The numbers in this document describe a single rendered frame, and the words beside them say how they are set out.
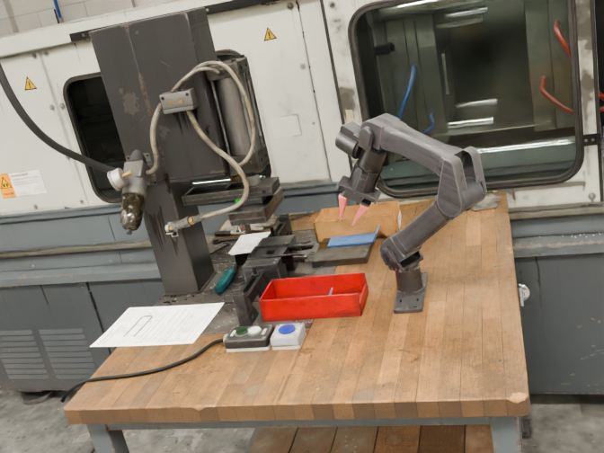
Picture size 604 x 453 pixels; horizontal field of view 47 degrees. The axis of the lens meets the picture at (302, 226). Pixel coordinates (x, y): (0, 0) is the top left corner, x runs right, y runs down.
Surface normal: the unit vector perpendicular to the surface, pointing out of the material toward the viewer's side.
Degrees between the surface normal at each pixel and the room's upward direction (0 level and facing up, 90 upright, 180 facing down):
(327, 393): 0
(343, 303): 90
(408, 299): 0
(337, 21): 90
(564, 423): 0
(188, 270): 90
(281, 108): 90
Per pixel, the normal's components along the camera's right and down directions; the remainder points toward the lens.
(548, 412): -0.19, -0.92
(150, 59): -0.23, 0.37
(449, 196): -0.73, 0.36
